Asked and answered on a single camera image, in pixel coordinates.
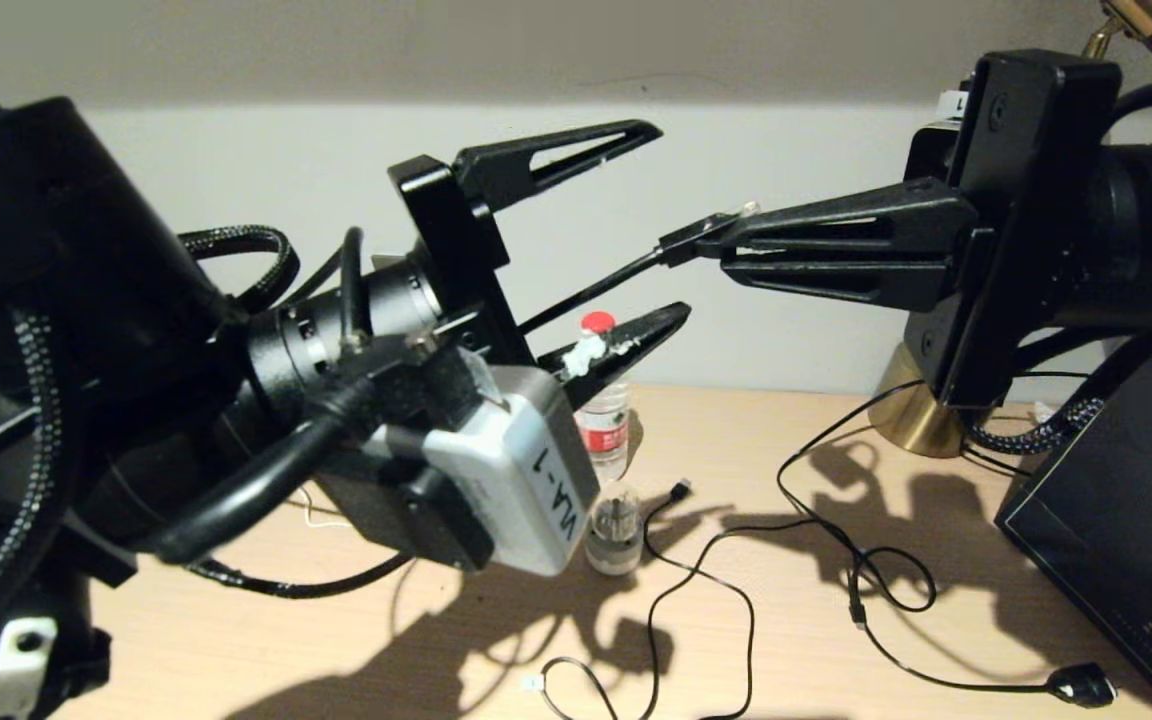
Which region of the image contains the black ethernet cable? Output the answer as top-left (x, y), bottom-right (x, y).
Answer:
top-left (519, 203), bottom-right (763, 337)

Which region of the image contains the clear water bottle red cap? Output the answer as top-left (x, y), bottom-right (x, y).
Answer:
top-left (574, 311), bottom-right (634, 483)

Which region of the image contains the brass desk lamp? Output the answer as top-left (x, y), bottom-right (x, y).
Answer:
top-left (869, 0), bottom-right (1152, 459)

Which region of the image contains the black box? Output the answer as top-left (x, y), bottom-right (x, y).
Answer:
top-left (994, 333), bottom-right (1152, 720)

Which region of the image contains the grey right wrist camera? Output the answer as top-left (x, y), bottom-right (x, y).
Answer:
top-left (902, 90), bottom-right (971, 187)

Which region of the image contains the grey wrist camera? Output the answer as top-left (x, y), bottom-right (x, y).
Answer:
top-left (421, 365), bottom-right (603, 579)
top-left (902, 90), bottom-right (971, 187)

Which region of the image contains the black USB cable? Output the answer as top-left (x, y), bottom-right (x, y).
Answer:
top-left (641, 478), bottom-right (759, 720)

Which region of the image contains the thin black lamp cord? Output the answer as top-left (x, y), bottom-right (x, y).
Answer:
top-left (964, 370), bottom-right (1095, 476)

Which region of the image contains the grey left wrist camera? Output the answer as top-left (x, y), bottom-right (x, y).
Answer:
top-left (421, 365), bottom-right (603, 579)

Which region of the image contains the black braided cable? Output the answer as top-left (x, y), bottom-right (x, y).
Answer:
top-left (966, 396), bottom-right (1107, 457)
top-left (0, 225), bottom-right (415, 641)

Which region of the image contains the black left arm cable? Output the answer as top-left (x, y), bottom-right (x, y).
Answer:
top-left (151, 226), bottom-right (387, 567)

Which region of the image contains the black cable with white tip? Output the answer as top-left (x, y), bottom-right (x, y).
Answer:
top-left (521, 520), bottom-right (869, 720)

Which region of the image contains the black lamp power cord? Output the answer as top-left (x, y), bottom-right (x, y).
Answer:
top-left (776, 378), bottom-right (1119, 709)

